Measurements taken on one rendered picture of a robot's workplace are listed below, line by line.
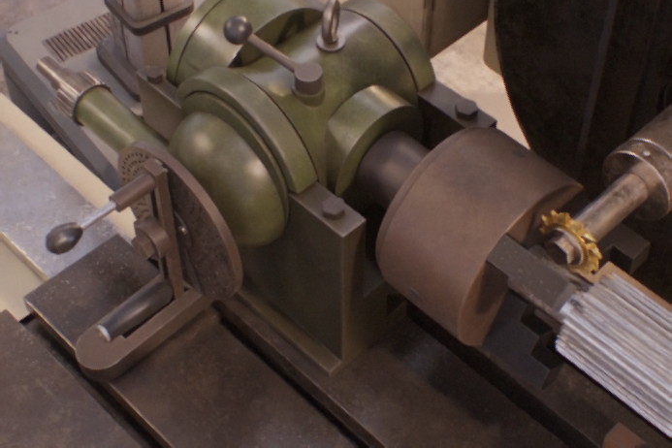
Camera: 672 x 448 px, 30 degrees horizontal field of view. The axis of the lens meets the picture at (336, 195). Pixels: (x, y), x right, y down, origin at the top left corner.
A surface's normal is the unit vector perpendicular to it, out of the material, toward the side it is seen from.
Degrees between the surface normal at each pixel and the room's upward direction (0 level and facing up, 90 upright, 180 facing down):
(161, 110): 90
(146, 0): 90
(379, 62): 36
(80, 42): 0
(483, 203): 21
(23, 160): 0
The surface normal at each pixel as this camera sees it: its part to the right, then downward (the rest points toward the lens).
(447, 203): -0.38, -0.28
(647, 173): -0.72, 0.53
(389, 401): 0.00, -0.65
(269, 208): 0.37, 0.47
